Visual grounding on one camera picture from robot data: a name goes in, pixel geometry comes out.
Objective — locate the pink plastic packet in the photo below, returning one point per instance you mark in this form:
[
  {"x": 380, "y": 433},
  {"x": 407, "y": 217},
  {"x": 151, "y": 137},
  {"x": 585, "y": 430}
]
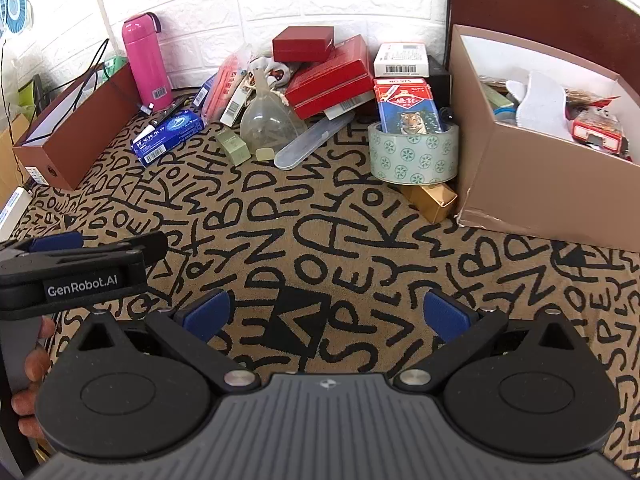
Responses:
[{"x": 225, "y": 85}]

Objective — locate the small green box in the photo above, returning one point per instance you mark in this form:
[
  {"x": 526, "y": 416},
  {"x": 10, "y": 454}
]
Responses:
[{"x": 232, "y": 147}]

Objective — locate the small white barcode box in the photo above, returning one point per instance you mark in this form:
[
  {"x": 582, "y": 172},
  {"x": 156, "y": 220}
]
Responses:
[{"x": 234, "y": 107}]

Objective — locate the yellow green card box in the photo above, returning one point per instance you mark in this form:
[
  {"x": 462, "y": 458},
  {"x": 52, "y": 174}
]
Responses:
[{"x": 340, "y": 110}]

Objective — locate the small red jewelry box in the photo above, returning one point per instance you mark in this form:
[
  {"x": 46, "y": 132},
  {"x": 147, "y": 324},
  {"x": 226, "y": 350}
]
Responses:
[{"x": 302, "y": 45}]

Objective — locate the white sock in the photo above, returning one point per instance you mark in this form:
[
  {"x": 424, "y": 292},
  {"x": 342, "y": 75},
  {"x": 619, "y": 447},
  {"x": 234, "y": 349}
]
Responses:
[{"x": 540, "y": 100}]

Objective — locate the small pale green block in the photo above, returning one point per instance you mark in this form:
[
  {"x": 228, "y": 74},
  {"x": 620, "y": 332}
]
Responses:
[{"x": 265, "y": 154}]

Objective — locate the tan letter-print blanket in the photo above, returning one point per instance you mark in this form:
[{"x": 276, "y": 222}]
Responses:
[{"x": 300, "y": 200}]

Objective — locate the clear plastic funnel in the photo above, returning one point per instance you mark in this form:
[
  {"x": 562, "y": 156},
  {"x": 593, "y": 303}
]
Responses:
[{"x": 265, "y": 125}]

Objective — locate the blue plastic packet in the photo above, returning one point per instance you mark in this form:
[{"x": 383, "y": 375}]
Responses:
[{"x": 202, "y": 92}]

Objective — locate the blue tiger card box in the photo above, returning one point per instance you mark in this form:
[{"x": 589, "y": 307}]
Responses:
[{"x": 405, "y": 110}]

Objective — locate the blue desk fan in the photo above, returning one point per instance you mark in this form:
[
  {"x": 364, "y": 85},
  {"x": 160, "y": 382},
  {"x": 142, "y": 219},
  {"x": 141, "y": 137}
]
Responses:
[{"x": 12, "y": 5}]

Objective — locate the green tissue pack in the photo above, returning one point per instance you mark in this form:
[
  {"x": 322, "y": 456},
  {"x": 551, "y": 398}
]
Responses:
[{"x": 115, "y": 66}]

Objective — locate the green patterned tape roll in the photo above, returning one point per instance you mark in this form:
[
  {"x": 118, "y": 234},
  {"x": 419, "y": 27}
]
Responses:
[{"x": 415, "y": 160}]

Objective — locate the dark brown headboard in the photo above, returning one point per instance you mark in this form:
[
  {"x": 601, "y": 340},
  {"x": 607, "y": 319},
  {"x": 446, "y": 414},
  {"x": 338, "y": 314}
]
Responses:
[{"x": 550, "y": 5}]

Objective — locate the small gold box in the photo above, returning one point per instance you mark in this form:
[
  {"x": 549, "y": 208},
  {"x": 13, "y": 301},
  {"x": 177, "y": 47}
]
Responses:
[{"x": 432, "y": 202}]

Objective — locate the clear toothbrush case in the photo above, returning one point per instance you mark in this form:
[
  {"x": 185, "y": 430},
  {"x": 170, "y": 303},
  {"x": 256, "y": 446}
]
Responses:
[{"x": 310, "y": 142}]

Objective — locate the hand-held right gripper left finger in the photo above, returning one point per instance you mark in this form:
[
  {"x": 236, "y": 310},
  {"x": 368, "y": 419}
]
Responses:
[{"x": 207, "y": 312}]

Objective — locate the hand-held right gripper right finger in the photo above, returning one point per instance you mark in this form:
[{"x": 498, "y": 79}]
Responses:
[{"x": 447, "y": 312}]

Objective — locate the person's left hand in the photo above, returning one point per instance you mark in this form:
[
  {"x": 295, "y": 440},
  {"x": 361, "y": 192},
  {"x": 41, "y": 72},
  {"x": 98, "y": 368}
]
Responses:
[{"x": 36, "y": 366}]

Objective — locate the red and white packet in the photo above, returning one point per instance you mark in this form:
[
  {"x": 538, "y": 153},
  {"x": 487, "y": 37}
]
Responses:
[{"x": 597, "y": 132}]

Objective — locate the black box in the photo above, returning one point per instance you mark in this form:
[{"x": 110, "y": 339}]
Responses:
[{"x": 440, "y": 90}]

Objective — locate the pink insulated bottle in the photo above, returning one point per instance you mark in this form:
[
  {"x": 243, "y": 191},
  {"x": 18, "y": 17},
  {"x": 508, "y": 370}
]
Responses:
[{"x": 145, "y": 60}]

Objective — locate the plain cardboard box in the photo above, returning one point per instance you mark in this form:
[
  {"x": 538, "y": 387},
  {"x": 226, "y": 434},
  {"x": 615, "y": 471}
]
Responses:
[{"x": 10, "y": 150}]

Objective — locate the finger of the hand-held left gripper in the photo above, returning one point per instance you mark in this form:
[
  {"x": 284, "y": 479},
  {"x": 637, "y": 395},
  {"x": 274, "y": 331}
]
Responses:
[
  {"x": 55, "y": 242},
  {"x": 152, "y": 247}
]

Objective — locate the tan cardboard box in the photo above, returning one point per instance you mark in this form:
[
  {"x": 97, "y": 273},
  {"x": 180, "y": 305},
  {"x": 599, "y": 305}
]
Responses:
[{"x": 540, "y": 185}]

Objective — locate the blue and white box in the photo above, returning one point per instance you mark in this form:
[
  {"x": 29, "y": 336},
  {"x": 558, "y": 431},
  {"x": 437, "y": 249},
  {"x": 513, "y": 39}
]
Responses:
[{"x": 167, "y": 135}]

